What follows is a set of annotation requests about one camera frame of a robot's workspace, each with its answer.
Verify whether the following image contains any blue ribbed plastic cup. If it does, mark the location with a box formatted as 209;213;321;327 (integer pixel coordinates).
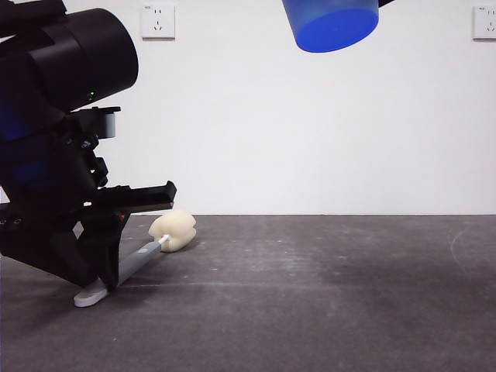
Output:
281;0;381;53

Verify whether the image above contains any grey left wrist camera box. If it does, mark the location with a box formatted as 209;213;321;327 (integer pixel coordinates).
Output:
77;106;122;140

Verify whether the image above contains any white wall socket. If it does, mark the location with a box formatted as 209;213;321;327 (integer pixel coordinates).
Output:
141;4;176;41
471;5;496;41

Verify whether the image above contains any grey-handled sponge cup brush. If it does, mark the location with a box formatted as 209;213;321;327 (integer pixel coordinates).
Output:
73;209;197;308

